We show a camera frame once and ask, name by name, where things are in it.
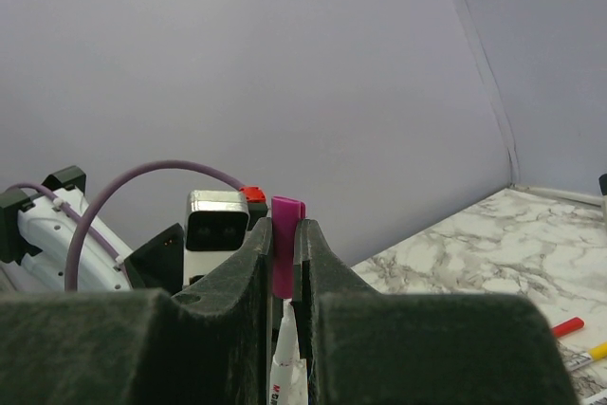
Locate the magenta-tipped white pen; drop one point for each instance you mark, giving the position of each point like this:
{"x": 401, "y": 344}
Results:
{"x": 287, "y": 375}

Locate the purple-tipped white pen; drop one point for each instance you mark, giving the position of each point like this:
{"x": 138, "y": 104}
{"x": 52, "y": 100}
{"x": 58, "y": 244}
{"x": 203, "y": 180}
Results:
{"x": 597, "y": 399}

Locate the magenta pen cap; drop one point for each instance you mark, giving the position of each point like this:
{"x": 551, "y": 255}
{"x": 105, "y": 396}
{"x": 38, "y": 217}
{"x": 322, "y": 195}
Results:
{"x": 286, "y": 214}

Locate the yellow pen cap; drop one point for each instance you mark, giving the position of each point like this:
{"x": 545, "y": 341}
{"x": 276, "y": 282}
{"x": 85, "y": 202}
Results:
{"x": 599, "y": 352}

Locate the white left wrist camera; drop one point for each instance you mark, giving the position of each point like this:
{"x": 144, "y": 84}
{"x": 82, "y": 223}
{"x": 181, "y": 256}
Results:
{"x": 217, "y": 224}

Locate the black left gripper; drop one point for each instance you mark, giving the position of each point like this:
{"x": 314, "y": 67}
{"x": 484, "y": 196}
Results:
{"x": 159, "y": 262}

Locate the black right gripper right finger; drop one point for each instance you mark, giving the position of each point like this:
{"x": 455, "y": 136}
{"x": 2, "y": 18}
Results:
{"x": 367, "y": 347}

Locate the grey black stapler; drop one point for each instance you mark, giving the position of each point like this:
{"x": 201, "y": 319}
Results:
{"x": 602, "y": 182}

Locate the orange-tipped white pen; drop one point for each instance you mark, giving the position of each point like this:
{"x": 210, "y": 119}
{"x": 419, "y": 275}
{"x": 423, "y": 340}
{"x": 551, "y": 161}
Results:
{"x": 578, "y": 361}

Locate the red pen cap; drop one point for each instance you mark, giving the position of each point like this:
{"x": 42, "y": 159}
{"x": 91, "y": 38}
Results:
{"x": 568, "y": 327}

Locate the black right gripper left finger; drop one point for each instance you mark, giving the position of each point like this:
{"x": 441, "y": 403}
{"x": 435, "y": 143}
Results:
{"x": 208, "y": 344}

